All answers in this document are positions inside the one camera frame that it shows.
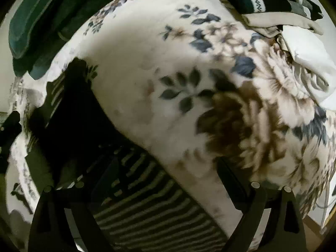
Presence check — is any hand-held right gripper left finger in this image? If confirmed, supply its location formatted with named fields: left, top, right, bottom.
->
left=28, top=151, right=124, bottom=252

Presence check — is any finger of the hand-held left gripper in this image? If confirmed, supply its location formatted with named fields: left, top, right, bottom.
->
left=0, top=111, right=22, bottom=174

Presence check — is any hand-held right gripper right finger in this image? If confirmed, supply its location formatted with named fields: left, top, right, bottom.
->
left=217, top=157, right=308, bottom=252

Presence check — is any dark striped garment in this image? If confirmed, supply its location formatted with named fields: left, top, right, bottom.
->
left=26, top=57, right=231, bottom=252

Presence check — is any floral fleece blanket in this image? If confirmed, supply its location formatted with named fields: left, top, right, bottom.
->
left=5, top=0, right=336, bottom=252

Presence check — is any teal padded cloth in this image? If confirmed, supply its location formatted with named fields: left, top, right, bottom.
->
left=8, top=0, right=76, bottom=59

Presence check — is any dark green cloth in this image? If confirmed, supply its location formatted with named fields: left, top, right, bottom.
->
left=13, top=0, right=147, bottom=80

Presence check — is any white folded garment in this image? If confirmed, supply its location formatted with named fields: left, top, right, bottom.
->
left=282, top=25, right=336, bottom=108

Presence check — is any beige folded garment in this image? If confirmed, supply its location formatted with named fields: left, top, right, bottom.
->
left=243, top=13, right=324, bottom=38

